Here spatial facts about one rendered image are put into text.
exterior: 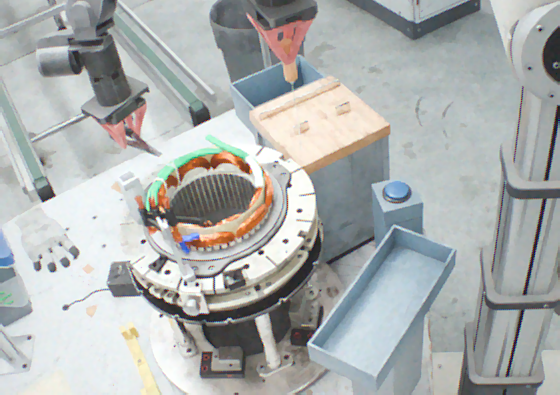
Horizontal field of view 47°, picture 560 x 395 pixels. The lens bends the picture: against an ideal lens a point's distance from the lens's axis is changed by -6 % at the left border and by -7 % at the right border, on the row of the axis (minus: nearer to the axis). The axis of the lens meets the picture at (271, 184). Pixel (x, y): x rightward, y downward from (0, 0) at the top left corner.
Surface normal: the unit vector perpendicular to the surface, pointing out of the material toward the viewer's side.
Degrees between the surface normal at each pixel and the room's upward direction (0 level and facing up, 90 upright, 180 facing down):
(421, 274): 0
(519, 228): 90
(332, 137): 0
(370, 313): 0
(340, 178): 90
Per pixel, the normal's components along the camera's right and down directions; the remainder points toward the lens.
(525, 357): -0.11, 0.70
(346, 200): 0.47, 0.55
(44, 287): -0.14, -0.72
